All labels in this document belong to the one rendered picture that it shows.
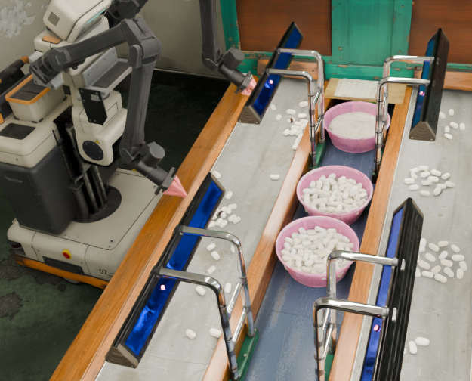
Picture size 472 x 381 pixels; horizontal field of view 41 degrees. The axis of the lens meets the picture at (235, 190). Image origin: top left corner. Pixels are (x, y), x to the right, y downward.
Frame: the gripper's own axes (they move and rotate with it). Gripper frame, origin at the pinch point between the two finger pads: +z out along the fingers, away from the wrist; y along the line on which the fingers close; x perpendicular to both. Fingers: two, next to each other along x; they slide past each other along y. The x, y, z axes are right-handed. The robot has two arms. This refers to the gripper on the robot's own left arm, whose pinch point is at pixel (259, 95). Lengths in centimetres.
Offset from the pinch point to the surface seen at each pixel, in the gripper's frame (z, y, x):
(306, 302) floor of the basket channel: 42, -86, -12
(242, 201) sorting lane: 14, -51, 4
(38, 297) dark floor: -21, -59, 131
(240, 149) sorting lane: 5.9, -21.5, 10.6
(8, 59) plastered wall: -120, 76, 154
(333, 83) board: 24.4, 27.0, -10.0
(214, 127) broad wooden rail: -6.6, -12.1, 18.1
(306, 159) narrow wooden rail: 25.9, -25.8, -9.4
